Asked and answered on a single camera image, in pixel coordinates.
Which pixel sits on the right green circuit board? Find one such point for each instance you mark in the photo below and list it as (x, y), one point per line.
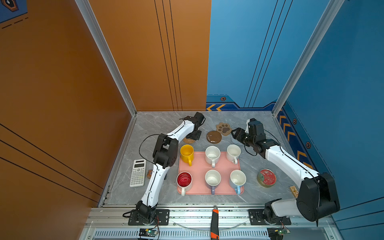
(278, 234)

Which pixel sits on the green circuit board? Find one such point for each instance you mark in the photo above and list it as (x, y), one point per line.
(148, 234)
(278, 234)

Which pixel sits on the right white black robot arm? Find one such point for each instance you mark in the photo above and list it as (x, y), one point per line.
(318, 196)

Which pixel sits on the small wooden block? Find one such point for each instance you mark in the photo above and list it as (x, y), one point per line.
(294, 191)

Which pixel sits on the white mug blue handle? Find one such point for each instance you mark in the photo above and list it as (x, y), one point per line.
(237, 181)

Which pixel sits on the aluminium front rail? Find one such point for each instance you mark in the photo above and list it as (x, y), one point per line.
(193, 222)

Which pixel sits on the left green circuit board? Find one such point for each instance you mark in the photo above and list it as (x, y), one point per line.
(148, 234)

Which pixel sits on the glossy brown round coaster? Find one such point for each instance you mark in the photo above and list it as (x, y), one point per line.
(214, 137)

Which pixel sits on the cork paw print coaster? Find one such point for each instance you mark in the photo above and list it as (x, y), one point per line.
(224, 128)

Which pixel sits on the amber spice bottle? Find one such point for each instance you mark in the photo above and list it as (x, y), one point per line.
(149, 174)

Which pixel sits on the white calculator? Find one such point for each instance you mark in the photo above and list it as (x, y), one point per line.
(138, 173)

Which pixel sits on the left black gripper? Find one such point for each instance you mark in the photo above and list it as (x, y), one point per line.
(197, 137)

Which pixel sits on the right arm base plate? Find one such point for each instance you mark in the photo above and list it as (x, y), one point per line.
(259, 217)

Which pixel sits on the pink plastic tray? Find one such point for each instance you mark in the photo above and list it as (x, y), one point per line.
(203, 179)

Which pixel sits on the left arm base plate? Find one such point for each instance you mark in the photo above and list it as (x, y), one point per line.
(160, 217)

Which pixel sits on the woven rattan round coaster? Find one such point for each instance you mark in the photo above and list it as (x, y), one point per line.
(188, 141)

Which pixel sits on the yellow mug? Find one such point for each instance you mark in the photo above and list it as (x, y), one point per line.
(187, 154)

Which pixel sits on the red round tin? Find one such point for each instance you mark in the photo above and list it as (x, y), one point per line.
(266, 178)

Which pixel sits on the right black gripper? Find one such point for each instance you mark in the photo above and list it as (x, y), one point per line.
(238, 134)

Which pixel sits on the orange black handled tool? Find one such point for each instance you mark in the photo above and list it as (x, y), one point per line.
(215, 224)

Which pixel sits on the red interior mug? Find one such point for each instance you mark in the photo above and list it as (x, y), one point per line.
(184, 182)

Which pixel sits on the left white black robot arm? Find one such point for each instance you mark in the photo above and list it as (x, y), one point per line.
(164, 156)

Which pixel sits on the white mug purple handle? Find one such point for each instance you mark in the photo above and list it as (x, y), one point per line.
(213, 179)

